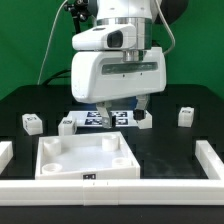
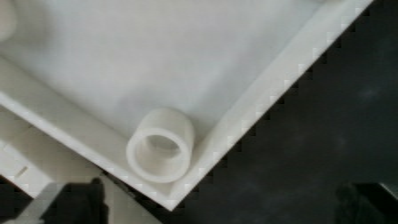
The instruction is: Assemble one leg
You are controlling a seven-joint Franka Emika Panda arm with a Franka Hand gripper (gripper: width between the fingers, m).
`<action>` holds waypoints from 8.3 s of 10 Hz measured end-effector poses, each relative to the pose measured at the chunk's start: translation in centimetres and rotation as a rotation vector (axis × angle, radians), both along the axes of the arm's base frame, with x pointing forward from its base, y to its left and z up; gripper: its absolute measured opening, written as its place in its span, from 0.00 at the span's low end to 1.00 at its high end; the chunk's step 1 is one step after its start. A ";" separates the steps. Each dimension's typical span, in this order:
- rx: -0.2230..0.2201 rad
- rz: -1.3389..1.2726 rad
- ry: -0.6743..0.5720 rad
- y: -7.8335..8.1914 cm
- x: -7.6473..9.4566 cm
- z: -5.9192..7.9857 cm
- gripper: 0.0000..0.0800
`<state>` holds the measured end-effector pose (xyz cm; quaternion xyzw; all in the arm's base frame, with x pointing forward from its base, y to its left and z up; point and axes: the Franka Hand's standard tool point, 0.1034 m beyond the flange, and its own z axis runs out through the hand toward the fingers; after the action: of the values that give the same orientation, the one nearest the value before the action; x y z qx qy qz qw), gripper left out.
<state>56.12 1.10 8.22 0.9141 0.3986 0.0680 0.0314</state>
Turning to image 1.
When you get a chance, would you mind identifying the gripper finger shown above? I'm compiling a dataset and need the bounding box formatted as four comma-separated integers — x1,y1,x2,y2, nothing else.
96,101,112,128
133,95,149,121

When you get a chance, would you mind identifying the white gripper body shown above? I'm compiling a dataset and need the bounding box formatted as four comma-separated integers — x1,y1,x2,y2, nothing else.
71,47,166,103

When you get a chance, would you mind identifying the white square tabletop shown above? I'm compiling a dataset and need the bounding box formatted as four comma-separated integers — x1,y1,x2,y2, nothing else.
35,132,140,180

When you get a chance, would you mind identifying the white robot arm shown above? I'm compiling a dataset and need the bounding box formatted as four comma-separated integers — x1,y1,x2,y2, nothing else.
71,0,166,128

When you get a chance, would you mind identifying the white obstacle fence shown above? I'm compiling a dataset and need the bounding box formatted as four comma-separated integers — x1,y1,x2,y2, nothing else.
0,139,224,207

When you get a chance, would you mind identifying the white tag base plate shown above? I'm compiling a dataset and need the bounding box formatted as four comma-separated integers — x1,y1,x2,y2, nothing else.
67,110,137,127

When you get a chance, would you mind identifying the black cable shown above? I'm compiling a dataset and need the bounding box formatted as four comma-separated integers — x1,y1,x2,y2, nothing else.
43,69,73,86

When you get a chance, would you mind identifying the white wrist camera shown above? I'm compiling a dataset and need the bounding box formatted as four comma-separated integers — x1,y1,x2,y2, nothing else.
72,24,137,51

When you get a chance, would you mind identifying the white cable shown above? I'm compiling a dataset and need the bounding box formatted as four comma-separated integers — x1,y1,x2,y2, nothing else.
37,0,69,86

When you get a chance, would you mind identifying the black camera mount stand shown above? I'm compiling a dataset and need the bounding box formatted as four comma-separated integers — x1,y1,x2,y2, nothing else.
64,0,90,34

